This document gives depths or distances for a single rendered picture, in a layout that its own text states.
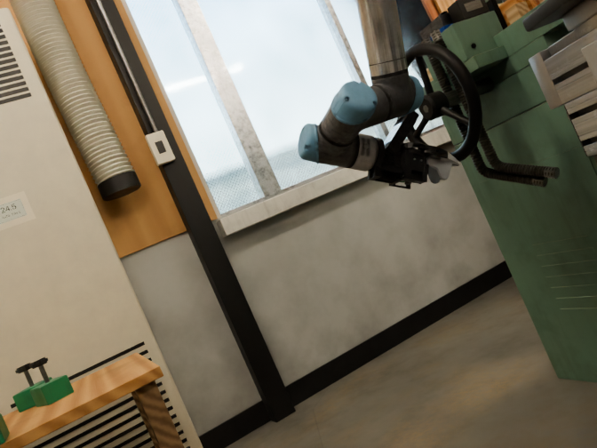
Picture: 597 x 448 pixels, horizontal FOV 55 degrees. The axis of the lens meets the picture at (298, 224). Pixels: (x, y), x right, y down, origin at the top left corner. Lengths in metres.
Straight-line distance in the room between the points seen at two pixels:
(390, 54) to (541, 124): 0.45
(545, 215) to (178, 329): 1.49
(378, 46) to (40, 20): 1.59
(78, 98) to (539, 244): 1.67
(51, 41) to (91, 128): 0.36
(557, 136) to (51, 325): 1.59
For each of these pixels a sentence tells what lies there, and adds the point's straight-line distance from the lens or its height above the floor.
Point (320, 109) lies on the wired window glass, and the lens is 2.88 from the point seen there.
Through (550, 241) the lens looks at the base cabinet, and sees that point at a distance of 1.56.
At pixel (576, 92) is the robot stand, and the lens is 0.96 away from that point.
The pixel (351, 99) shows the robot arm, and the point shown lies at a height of 0.85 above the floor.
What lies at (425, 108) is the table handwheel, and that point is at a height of 0.81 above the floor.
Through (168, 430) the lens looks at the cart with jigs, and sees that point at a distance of 1.35.
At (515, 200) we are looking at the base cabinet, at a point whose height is 0.52.
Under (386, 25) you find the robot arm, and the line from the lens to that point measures 1.15.
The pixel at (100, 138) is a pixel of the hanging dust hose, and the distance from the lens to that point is 2.29.
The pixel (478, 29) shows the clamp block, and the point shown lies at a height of 0.93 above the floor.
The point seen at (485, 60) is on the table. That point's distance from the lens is 1.41.
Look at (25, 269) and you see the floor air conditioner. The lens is 2.08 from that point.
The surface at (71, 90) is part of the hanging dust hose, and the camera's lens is 2.35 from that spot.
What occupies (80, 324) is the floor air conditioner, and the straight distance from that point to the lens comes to 2.06.
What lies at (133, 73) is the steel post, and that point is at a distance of 2.52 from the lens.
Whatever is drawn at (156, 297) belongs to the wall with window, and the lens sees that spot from 2.39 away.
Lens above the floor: 0.67
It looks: 1 degrees up
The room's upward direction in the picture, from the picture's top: 24 degrees counter-clockwise
